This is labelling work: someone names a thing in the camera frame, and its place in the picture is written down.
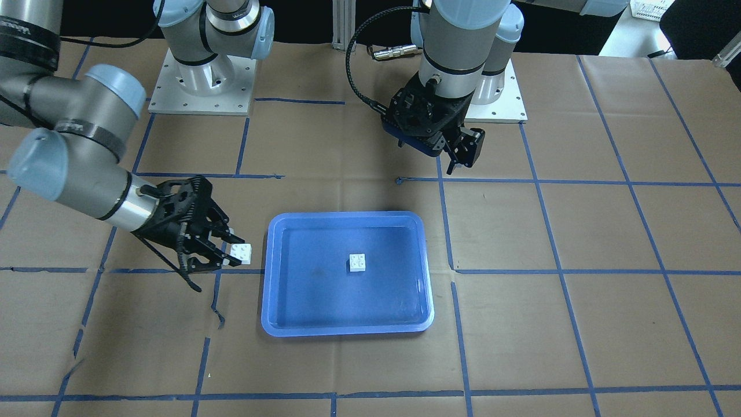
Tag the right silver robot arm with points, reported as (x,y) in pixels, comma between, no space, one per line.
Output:
(79,127)

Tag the blue plastic tray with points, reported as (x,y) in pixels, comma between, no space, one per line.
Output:
(308,290)

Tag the white square block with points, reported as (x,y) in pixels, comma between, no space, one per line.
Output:
(357,262)

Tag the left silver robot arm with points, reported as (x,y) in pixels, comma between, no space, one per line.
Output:
(465,48)

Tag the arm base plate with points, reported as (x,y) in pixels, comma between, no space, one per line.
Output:
(221,87)
(497,99)

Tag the white block with studs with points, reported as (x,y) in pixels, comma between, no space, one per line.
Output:
(242,252)

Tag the metal cylinder connector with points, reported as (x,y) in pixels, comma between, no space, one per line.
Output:
(393,52)

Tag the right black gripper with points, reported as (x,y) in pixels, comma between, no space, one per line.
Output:
(164,227)

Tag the aluminium frame post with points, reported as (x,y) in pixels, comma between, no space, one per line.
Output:
(343,24)

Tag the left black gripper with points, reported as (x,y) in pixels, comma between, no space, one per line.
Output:
(470,143)

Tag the white basket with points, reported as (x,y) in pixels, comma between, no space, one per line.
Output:
(649,10)

